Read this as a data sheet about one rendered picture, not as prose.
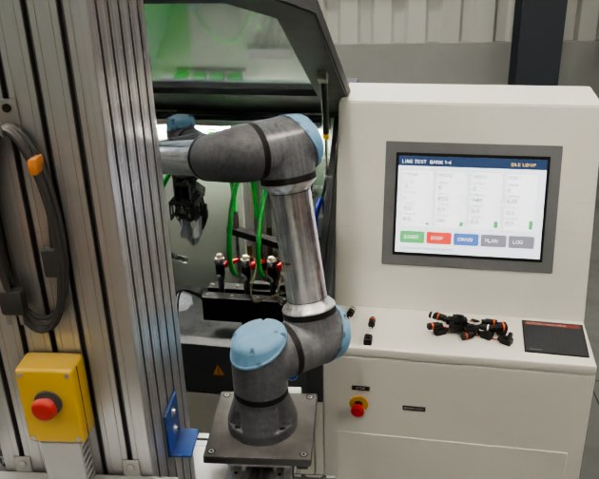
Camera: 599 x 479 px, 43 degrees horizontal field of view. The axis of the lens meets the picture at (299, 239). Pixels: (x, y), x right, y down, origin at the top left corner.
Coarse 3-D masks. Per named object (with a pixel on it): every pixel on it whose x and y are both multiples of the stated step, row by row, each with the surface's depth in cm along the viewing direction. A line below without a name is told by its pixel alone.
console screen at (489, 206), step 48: (432, 144) 206; (480, 144) 204; (528, 144) 202; (384, 192) 211; (432, 192) 209; (480, 192) 206; (528, 192) 204; (384, 240) 214; (432, 240) 211; (480, 240) 209; (528, 240) 206
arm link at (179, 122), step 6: (180, 114) 193; (186, 114) 193; (168, 120) 189; (174, 120) 189; (180, 120) 188; (186, 120) 189; (192, 120) 190; (168, 126) 189; (174, 126) 188; (180, 126) 188; (186, 126) 189; (192, 126) 190; (168, 132) 190; (174, 132) 189; (180, 132) 188
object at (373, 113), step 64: (384, 128) 208; (448, 128) 205; (512, 128) 202; (576, 128) 199; (576, 192) 202; (576, 256) 205; (576, 320) 209; (384, 384) 203; (448, 384) 199; (512, 384) 195; (576, 384) 192; (384, 448) 211; (448, 448) 207; (512, 448) 204; (576, 448) 200
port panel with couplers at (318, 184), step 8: (328, 152) 235; (328, 160) 236; (320, 168) 237; (320, 176) 238; (320, 184) 240; (312, 192) 241; (320, 192) 241; (320, 208) 243; (320, 216) 244; (320, 224) 246; (320, 232) 247
